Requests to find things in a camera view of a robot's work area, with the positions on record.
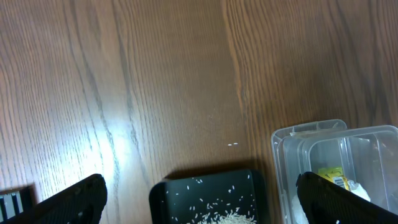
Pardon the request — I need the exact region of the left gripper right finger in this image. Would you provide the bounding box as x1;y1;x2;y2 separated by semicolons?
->
296;172;397;224

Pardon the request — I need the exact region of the yellow snack wrapper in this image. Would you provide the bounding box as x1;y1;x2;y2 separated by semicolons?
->
317;167;350;191

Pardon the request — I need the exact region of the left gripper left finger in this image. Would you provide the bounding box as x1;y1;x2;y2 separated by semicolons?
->
6;174;108;224

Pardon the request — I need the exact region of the black plastic tray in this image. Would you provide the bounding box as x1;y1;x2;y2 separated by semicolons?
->
149;169;261;224

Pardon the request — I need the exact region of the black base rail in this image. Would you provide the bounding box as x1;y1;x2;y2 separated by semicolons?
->
1;186;35;223

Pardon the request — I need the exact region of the clear plastic bin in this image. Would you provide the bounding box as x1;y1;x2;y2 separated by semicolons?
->
292;126;397;223

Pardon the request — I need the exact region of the pile of white rice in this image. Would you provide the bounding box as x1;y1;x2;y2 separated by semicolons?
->
166;175;257;224

